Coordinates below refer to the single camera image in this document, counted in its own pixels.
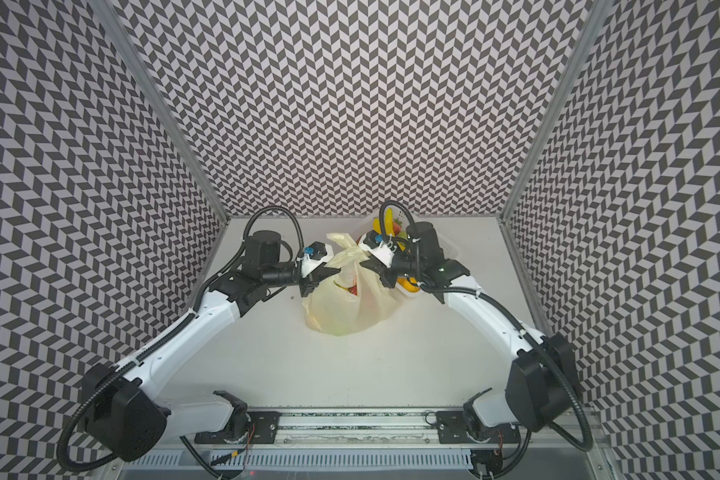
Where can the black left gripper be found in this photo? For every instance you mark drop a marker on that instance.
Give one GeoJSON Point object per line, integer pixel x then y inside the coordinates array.
{"type": "Point", "coordinates": [312, 279]}

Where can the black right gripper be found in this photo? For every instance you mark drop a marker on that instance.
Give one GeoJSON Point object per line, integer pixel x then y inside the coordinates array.
{"type": "Point", "coordinates": [384, 271]}

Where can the yellow plastic bag orange print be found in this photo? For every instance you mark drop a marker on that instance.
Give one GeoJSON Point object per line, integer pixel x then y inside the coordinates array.
{"type": "Point", "coordinates": [352, 300]}

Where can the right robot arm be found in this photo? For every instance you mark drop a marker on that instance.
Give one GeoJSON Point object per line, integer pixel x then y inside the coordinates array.
{"type": "Point", "coordinates": [541, 388]}

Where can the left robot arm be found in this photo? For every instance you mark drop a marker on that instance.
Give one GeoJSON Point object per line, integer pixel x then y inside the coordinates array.
{"type": "Point", "coordinates": [123, 414]}

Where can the yellow orange fruit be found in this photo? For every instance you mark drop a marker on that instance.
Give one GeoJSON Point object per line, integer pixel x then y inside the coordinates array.
{"type": "Point", "coordinates": [409, 285]}

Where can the yellow banana bunch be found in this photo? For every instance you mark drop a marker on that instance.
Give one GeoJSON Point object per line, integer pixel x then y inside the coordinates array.
{"type": "Point", "coordinates": [394, 227]}

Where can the white plastic fruit basket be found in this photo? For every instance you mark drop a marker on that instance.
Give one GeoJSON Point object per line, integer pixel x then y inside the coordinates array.
{"type": "Point", "coordinates": [450, 249]}

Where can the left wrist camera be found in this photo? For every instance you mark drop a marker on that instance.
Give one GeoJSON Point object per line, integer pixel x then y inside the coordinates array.
{"type": "Point", "coordinates": [314, 256]}

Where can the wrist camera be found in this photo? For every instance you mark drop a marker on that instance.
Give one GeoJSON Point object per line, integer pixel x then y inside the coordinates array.
{"type": "Point", "coordinates": [372, 242]}
{"type": "Point", "coordinates": [314, 256]}

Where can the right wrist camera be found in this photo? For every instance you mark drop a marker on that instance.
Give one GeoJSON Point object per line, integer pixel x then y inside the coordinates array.
{"type": "Point", "coordinates": [372, 242]}

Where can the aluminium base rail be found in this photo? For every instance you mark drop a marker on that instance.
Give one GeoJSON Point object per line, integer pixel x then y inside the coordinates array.
{"type": "Point", "coordinates": [404, 428]}

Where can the aluminium right corner post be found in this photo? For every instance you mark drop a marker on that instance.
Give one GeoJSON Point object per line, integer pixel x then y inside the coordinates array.
{"type": "Point", "coordinates": [591, 29]}

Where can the aluminium corner post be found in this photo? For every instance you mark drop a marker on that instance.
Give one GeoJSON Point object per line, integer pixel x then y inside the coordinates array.
{"type": "Point", "coordinates": [116, 32]}
{"type": "Point", "coordinates": [591, 29]}

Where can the aluminium left corner post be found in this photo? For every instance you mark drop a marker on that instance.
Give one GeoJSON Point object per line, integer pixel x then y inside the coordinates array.
{"type": "Point", "coordinates": [116, 32]}

